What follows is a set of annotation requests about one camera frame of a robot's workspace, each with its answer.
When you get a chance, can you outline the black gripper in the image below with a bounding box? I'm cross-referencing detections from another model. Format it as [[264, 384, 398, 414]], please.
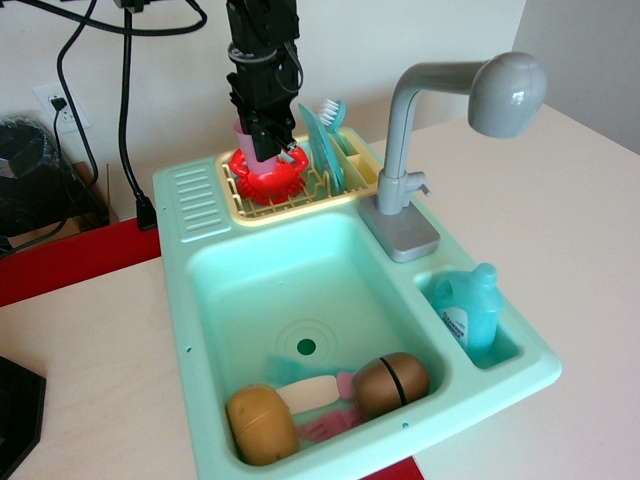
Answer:
[[227, 44, 303, 162]]

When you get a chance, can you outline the pink plastic cup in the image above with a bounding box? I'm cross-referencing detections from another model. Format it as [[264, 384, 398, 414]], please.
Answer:
[[233, 119, 277, 175]]

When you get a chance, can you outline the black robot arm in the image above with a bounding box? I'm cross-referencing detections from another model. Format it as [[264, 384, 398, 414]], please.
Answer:
[[226, 1, 303, 163]]

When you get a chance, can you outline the yellow drying rack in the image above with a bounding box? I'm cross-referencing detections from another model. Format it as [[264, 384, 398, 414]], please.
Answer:
[[214, 127, 381, 227]]

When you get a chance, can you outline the mint green toy sink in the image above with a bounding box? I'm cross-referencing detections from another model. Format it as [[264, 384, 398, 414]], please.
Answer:
[[153, 155, 561, 479]]

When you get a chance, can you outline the red toy crab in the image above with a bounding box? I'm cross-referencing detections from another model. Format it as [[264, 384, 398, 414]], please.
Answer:
[[228, 147, 309, 205]]

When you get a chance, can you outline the teal toy plate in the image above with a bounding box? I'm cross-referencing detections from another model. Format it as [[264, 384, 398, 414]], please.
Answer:
[[298, 104, 346, 194]]

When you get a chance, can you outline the teal dish brush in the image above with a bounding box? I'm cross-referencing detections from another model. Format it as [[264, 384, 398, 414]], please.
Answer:
[[318, 99, 352, 155]]

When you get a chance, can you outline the teal toy fork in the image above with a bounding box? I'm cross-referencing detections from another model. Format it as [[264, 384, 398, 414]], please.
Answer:
[[264, 355, 340, 385]]

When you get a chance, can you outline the grey toy faucet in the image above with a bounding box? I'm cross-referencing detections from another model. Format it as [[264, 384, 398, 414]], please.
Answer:
[[358, 51, 549, 264]]

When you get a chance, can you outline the black bag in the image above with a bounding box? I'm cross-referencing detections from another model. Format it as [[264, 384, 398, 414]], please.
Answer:
[[1, 117, 109, 238]]

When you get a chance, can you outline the cream toy knife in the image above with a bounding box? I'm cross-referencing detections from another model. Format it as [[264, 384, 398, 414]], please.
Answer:
[[276, 375, 340, 415]]

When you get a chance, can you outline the blue toy detergent bottle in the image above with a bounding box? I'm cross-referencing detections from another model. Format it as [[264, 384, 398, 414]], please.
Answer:
[[431, 263, 503, 362]]

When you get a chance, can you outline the dark brown toy potato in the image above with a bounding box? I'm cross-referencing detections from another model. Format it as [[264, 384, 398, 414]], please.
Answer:
[[351, 352, 431, 420]]

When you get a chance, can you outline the pink toy fork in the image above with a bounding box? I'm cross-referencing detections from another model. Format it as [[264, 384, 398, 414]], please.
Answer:
[[297, 372, 365, 443]]

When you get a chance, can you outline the light brown toy potato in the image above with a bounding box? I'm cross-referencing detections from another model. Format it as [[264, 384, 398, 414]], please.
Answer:
[[226, 384, 301, 466]]

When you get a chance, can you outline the white wall outlet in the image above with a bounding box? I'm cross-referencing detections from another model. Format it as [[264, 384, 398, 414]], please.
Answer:
[[32, 82, 92, 134]]

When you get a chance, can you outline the black power cord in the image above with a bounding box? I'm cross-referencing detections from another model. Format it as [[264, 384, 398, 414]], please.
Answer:
[[49, 0, 101, 201]]

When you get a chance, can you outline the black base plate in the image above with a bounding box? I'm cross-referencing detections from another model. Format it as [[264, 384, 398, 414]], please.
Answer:
[[1, 357, 46, 479]]

